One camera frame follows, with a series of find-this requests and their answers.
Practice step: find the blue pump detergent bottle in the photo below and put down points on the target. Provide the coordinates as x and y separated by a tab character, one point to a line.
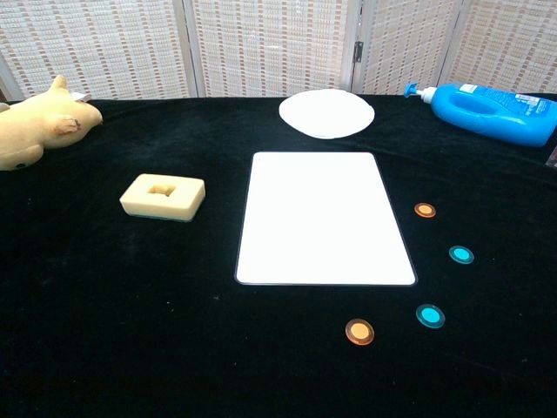
491	114

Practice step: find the black velvet tablecloth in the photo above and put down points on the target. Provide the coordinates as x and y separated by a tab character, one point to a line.
87	305

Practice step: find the yellow sponge block with hole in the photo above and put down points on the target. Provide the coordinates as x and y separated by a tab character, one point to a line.
143	202

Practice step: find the woven folding screen panel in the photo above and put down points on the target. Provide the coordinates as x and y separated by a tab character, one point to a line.
404	43
87	43
509	43
270	43

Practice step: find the yellow plush animal toy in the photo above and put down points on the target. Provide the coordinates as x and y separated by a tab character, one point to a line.
39	126

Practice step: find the metal screen hinge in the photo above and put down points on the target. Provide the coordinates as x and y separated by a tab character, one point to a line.
358	51

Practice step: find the cyan disc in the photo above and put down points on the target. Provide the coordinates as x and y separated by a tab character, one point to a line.
430	315
461	254

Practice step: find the white round plate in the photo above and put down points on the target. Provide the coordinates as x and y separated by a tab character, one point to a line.
326	114

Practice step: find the orange disc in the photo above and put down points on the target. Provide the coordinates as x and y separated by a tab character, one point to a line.
424	211
359	332

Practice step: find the white rectangular board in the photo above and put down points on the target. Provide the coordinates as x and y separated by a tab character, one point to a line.
322	217

